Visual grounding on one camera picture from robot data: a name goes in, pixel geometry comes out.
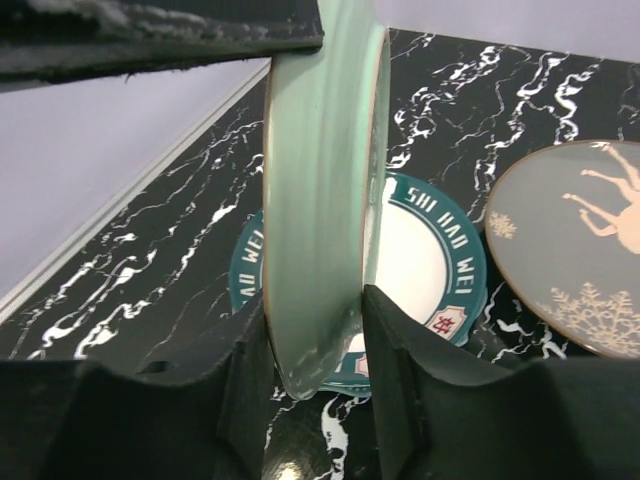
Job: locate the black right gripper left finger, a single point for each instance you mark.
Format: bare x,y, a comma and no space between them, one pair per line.
200,414

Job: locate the teal lettered plate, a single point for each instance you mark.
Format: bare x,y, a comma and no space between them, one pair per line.
431,263

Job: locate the black marble pattern mat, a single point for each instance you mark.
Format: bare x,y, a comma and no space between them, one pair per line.
153,281

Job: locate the grey deer plate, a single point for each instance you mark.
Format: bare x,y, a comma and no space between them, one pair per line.
562,225

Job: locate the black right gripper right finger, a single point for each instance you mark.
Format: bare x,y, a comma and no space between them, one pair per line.
441,413

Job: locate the mint green plate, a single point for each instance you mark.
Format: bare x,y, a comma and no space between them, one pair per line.
325,147

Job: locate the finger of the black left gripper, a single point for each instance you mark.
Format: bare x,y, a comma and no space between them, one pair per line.
57,42

